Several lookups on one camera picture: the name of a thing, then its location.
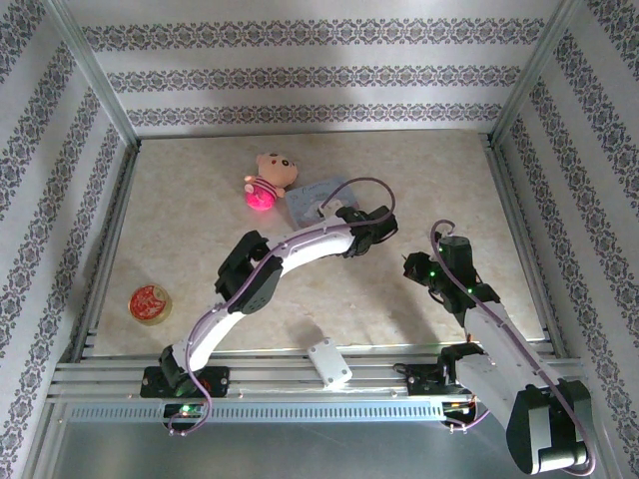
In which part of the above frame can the pink pig plush toy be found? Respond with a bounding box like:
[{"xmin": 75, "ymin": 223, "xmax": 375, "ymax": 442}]
[{"xmin": 243, "ymin": 152, "xmax": 300, "ymax": 214}]

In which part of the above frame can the grey metal panel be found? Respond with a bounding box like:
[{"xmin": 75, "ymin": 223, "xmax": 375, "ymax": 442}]
[{"xmin": 29, "ymin": 401, "xmax": 608, "ymax": 479}]

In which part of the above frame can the round red gold tin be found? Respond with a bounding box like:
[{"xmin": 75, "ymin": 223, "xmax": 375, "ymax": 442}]
[{"xmin": 128, "ymin": 282, "xmax": 175, "ymax": 327}]

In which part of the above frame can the controller board green light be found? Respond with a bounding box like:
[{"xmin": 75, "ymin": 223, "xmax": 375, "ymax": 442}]
[{"xmin": 163, "ymin": 402, "xmax": 207, "ymax": 419}]

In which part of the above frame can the aluminium side rail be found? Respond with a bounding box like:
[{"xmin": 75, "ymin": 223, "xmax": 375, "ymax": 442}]
[
  {"xmin": 74, "ymin": 142, "xmax": 142, "ymax": 360},
  {"xmin": 479, "ymin": 133, "xmax": 568, "ymax": 358}
]

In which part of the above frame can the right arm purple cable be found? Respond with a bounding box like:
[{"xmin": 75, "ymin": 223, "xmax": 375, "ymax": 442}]
[{"xmin": 429, "ymin": 219, "xmax": 599, "ymax": 475}]

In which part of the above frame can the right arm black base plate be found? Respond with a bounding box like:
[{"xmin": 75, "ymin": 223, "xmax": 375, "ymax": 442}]
[{"xmin": 393, "ymin": 362, "xmax": 480, "ymax": 398}]

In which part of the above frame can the white mounting bracket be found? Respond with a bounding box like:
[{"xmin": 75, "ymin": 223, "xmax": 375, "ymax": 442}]
[{"xmin": 306, "ymin": 337, "xmax": 353, "ymax": 391}]

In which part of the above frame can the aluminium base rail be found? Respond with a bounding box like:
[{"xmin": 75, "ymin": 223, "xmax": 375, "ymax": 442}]
[{"xmin": 47, "ymin": 347, "xmax": 585, "ymax": 401}]

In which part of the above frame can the slotted grey cable duct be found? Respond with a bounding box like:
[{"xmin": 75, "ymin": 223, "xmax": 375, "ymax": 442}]
[{"xmin": 67, "ymin": 401, "xmax": 448, "ymax": 423}]

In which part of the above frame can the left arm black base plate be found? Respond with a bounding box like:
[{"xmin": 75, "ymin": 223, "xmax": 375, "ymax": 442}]
[{"xmin": 140, "ymin": 365, "xmax": 231, "ymax": 399}]

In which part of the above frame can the aluminium frame post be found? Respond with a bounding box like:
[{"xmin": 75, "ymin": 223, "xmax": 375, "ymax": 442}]
[
  {"xmin": 43, "ymin": 0, "xmax": 142, "ymax": 147},
  {"xmin": 487, "ymin": 0, "xmax": 584, "ymax": 146}
]

